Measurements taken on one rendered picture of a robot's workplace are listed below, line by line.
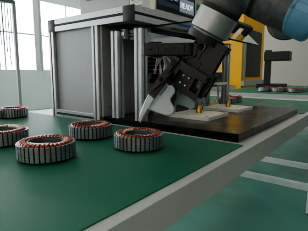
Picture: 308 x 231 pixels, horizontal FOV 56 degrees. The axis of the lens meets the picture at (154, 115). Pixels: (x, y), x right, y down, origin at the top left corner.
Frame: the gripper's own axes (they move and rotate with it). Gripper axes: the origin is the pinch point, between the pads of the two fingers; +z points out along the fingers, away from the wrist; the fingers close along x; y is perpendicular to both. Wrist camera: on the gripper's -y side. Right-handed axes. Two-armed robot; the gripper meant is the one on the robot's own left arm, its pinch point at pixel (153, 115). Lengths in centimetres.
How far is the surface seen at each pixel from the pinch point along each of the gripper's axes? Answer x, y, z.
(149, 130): 3.2, -0.5, 5.2
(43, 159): -19.7, -7.5, 11.5
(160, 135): 0.0, 3.4, 3.0
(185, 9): 52, -28, -22
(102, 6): 37, -54, -9
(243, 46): 404, -78, -11
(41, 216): -33.0, 6.0, 5.3
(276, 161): 200, 40, 51
